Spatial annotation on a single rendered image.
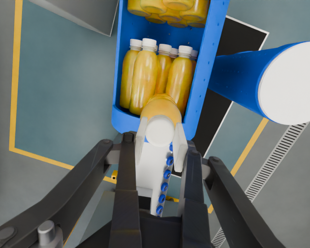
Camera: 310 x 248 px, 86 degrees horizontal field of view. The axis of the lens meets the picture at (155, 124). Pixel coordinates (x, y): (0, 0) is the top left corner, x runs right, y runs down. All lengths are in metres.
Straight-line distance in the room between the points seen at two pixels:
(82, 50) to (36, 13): 0.47
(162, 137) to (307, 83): 0.62
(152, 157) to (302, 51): 0.68
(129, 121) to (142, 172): 0.47
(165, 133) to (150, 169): 0.65
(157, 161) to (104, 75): 1.13
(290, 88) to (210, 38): 0.39
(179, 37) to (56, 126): 1.70
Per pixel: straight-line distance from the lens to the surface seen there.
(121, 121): 0.47
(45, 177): 2.53
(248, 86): 0.74
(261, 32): 1.68
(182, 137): 0.18
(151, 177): 0.89
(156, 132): 0.22
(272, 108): 0.72
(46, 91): 2.02
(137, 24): 0.64
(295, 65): 0.73
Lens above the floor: 1.63
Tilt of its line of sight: 70 degrees down
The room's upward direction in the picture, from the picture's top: 172 degrees counter-clockwise
